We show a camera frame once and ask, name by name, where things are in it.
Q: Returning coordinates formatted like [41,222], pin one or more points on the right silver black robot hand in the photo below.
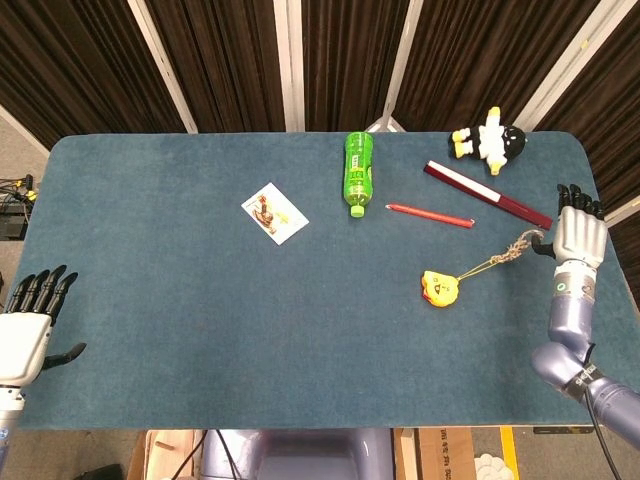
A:
[580,235]

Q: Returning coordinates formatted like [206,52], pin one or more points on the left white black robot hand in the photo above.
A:
[22,345]

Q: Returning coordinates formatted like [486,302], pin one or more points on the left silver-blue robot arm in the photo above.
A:
[7,415]

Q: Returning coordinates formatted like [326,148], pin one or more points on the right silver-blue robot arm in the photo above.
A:
[570,320]

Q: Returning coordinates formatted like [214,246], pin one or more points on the dark red flat box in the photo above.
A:
[520,206]

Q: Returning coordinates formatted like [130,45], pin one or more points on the black white plush penguin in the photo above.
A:
[492,140]

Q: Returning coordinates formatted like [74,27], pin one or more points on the red candle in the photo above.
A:
[430,215]

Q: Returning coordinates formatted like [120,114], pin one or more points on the light wooden crate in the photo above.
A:
[165,452]

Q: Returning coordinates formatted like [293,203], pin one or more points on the blue felt table mat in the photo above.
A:
[200,375]

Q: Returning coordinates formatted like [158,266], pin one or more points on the yellow strip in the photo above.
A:
[509,452]

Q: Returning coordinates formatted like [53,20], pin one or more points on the green plastic bottle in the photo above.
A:
[358,170]

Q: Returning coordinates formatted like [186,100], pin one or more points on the white bumpy tray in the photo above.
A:
[489,467]

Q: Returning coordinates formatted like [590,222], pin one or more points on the brown cardboard box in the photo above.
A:
[440,455]

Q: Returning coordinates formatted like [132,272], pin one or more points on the small picture card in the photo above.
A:
[275,215]

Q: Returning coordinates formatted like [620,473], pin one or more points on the dark brown curtain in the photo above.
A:
[75,50]

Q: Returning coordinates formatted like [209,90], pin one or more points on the silver-blue robot torso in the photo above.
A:
[310,455]

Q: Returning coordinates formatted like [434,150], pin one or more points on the white frame post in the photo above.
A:
[625,210]
[400,65]
[162,65]
[296,65]
[565,65]

